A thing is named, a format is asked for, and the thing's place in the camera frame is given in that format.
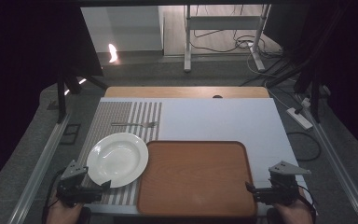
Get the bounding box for light wooden table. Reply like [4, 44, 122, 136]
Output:
[103, 86, 270, 99]

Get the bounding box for tangle of floor cables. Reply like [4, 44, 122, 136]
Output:
[188, 4, 296, 87]

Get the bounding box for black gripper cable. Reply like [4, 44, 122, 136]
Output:
[41, 169, 66, 224]
[297, 184, 319, 224]

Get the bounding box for white cabinet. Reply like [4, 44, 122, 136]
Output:
[80, 6, 165, 53]

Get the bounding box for silver metal fork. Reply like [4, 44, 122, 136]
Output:
[110, 120, 158, 129]

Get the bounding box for black metal stand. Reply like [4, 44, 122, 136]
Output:
[56, 65, 109, 124]
[293, 59, 332, 124]

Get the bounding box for black floor grate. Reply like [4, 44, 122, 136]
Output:
[60, 123, 82, 146]

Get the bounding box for white board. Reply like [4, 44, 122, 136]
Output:
[82, 97, 312, 217]

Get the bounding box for aluminium rail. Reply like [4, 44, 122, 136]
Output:
[7, 112, 72, 224]
[297, 92, 358, 224]

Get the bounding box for black looped floor cable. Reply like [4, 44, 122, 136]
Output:
[286, 132, 322, 162]

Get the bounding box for brown wooden tray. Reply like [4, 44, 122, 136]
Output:
[136, 140, 259, 217]

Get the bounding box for white metal desk frame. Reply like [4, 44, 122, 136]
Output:
[183, 4, 273, 74]

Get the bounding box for grey striped placemat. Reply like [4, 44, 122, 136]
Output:
[77, 101, 163, 206]

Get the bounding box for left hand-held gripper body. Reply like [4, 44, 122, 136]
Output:
[55, 160, 104, 208]

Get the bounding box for white power strip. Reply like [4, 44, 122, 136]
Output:
[285, 106, 314, 131]

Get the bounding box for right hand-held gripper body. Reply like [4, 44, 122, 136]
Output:
[255, 160, 312, 207]

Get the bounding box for person's right hand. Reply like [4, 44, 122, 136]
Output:
[274, 186, 315, 224]

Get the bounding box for person's left hand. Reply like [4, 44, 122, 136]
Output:
[46, 191, 86, 224]

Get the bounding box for white round plate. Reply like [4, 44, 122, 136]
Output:
[86, 132, 150, 189]

